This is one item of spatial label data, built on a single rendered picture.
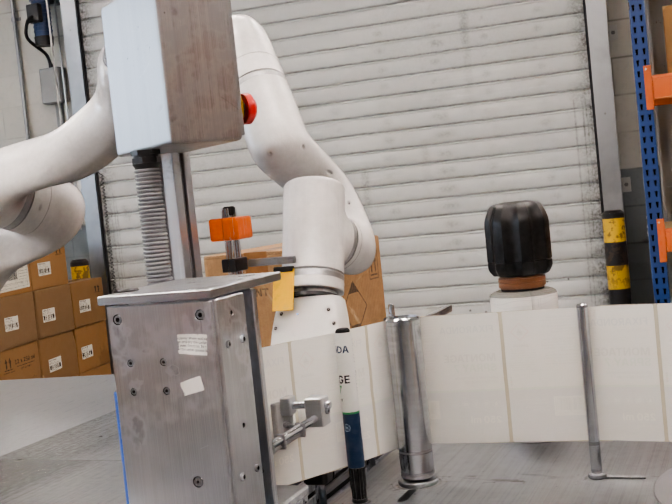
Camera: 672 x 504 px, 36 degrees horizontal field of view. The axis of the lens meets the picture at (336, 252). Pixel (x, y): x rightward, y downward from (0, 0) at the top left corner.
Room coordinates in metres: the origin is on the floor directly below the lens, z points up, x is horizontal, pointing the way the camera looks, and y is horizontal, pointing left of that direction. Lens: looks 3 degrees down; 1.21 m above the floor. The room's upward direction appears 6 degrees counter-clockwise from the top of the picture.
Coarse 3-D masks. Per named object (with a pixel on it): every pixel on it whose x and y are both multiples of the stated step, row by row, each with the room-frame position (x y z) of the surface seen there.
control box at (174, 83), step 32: (128, 0) 1.22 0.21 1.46; (160, 0) 1.16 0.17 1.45; (192, 0) 1.18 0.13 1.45; (224, 0) 1.21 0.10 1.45; (128, 32) 1.23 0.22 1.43; (160, 32) 1.16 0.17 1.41; (192, 32) 1.18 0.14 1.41; (224, 32) 1.20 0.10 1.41; (128, 64) 1.24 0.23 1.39; (160, 64) 1.16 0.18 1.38; (192, 64) 1.18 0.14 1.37; (224, 64) 1.20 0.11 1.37; (128, 96) 1.25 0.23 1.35; (160, 96) 1.17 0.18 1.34; (192, 96) 1.18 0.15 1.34; (224, 96) 1.20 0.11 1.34; (128, 128) 1.26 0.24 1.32; (160, 128) 1.18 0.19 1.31; (192, 128) 1.17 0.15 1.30; (224, 128) 1.20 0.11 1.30
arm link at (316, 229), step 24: (288, 192) 1.38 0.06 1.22; (312, 192) 1.36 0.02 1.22; (336, 192) 1.37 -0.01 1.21; (288, 216) 1.36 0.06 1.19; (312, 216) 1.35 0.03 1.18; (336, 216) 1.36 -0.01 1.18; (288, 240) 1.35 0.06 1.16; (312, 240) 1.33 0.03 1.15; (336, 240) 1.35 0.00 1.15; (288, 264) 1.34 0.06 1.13; (312, 264) 1.32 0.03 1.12; (336, 264) 1.34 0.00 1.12
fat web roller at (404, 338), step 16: (400, 320) 1.11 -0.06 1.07; (416, 320) 1.11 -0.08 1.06; (400, 336) 1.11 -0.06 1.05; (416, 336) 1.11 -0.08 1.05; (400, 352) 1.11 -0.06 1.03; (416, 352) 1.11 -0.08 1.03; (400, 368) 1.11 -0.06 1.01; (416, 368) 1.11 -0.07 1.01; (400, 384) 1.11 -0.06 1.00; (416, 384) 1.11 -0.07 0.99; (400, 400) 1.11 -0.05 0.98; (416, 400) 1.11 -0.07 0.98; (400, 416) 1.11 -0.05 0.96; (416, 416) 1.11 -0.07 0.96; (400, 432) 1.11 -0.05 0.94; (416, 432) 1.11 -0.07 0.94; (400, 448) 1.12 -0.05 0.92; (416, 448) 1.11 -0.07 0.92; (400, 464) 1.12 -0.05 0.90; (416, 464) 1.11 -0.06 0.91; (432, 464) 1.11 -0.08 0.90; (400, 480) 1.12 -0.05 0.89; (416, 480) 1.12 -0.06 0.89; (432, 480) 1.11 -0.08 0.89
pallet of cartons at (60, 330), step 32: (64, 256) 5.49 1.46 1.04; (32, 288) 5.17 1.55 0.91; (64, 288) 5.46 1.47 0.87; (96, 288) 5.79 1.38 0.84; (0, 320) 4.85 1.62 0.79; (32, 320) 5.12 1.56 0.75; (64, 320) 5.41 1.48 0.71; (96, 320) 5.75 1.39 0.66; (0, 352) 4.84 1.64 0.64; (32, 352) 5.10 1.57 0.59; (64, 352) 5.39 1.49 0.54; (96, 352) 5.73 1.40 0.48
